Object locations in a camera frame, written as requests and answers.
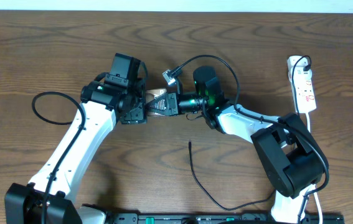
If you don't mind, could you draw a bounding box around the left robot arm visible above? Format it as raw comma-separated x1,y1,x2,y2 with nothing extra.
4,73,146,223

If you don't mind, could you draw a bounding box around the Galaxy S25 Ultra smartphone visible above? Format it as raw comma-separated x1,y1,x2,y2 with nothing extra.
146,88,167,116

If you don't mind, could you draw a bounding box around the white power strip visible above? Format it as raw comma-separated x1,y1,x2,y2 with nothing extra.
287,55,316,114

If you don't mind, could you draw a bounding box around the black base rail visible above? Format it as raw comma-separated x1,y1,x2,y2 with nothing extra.
101,212,345,224

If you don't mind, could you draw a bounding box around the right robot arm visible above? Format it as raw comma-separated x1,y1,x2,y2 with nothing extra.
146,66,329,223

